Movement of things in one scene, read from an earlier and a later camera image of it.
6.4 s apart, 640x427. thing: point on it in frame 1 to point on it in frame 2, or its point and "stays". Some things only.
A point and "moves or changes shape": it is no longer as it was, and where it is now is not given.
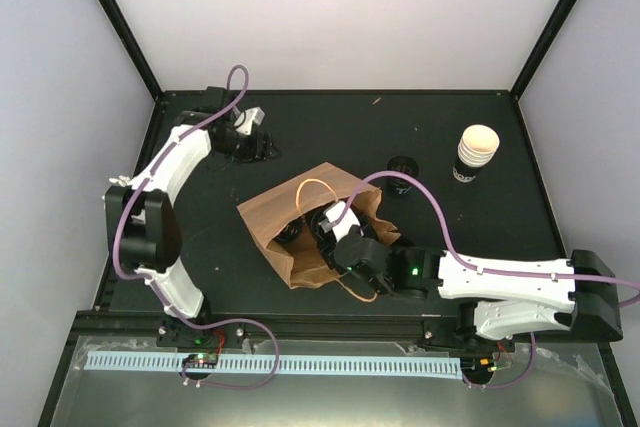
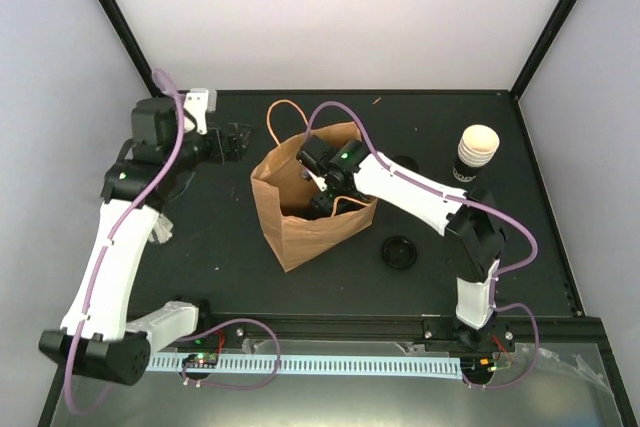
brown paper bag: (291, 201) moves or changes shape
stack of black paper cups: (477, 146) stays
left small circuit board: (201, 361) stays
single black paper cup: (325, 241) to (321, 206)
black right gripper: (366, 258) to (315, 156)
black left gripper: (260, 150) to (235, 152)
